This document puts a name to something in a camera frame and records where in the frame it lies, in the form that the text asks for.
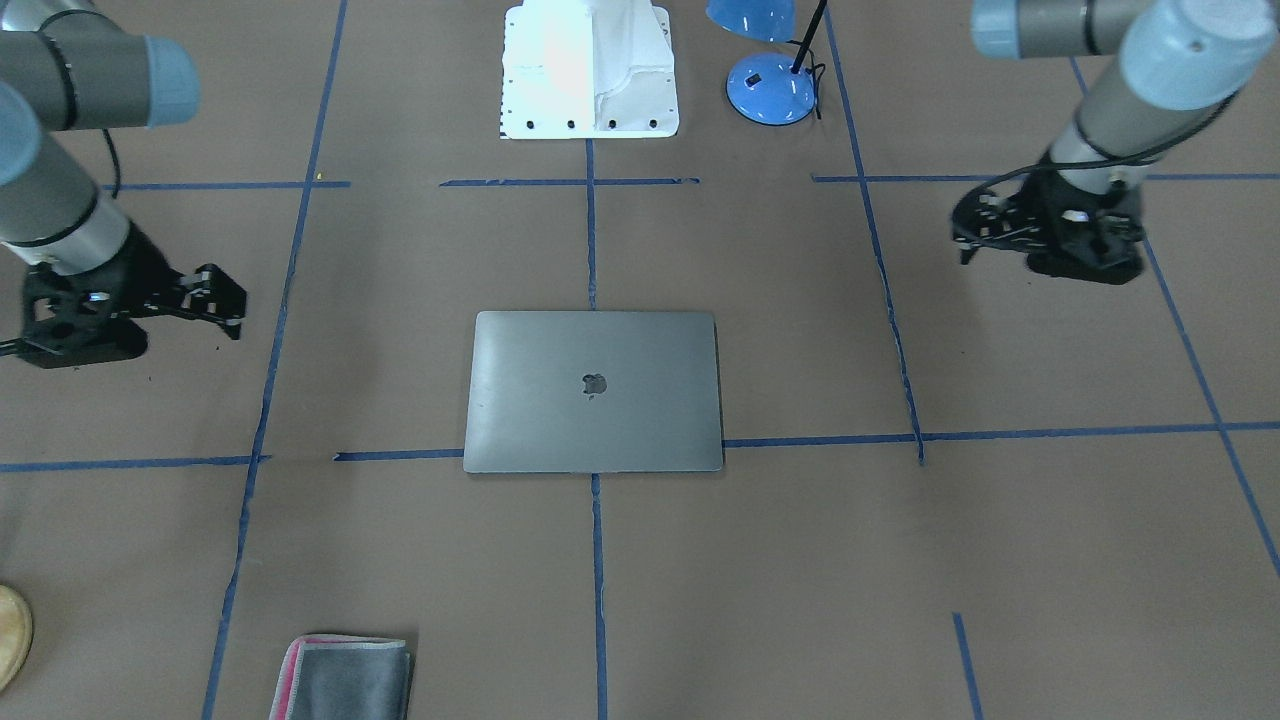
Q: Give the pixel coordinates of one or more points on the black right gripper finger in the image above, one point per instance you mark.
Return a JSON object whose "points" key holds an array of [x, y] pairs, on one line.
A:
{"points": [[208, 283], [225, 309]]}

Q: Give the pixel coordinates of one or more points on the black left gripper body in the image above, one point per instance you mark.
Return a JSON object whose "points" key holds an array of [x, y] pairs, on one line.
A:
{"points": [[1037, 202]]}

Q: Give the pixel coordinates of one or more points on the silver laptop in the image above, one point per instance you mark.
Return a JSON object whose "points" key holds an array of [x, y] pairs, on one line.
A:
{"points": [[594, 392]]}

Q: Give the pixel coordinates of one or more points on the wooden mug tree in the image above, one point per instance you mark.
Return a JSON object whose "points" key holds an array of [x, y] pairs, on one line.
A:
{"points": [[17, 630]]}

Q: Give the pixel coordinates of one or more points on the blue desk lamp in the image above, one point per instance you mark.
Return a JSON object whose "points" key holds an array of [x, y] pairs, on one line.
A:
{"points": [[773, 88]]}

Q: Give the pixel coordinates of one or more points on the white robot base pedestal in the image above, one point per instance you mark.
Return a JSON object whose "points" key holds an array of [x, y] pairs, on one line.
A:
{"points": [[588, 69]]}

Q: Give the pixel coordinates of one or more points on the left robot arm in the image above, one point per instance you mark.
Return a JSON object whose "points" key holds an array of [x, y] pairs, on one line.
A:
{"points": [[1174, 67]]}

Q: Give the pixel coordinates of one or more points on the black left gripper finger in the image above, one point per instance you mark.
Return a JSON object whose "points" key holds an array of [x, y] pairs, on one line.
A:
{"points": [[984, 212], [970, 241]]}

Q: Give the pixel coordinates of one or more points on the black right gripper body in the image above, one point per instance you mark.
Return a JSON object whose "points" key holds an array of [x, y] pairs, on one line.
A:
{"points": [[142, 267]]}

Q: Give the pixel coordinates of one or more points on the grey folded cloth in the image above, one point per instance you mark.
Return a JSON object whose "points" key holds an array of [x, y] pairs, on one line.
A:
{"points": [[335, 676]]}

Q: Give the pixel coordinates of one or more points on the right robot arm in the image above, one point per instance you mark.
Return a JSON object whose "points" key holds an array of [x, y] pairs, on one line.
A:
{"points": [[68, 67]]}

